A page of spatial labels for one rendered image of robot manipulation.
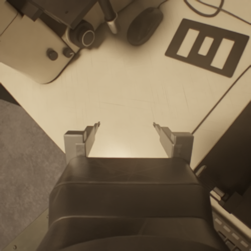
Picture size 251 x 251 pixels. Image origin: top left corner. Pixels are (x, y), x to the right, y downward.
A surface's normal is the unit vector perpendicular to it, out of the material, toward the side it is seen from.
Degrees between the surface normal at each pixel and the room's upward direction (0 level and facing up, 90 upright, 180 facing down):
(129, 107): 0
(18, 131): 0
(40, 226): 0
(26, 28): 90
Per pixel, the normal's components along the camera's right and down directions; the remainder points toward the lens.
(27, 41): 0.72, 0.62
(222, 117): -0.25, -0.18
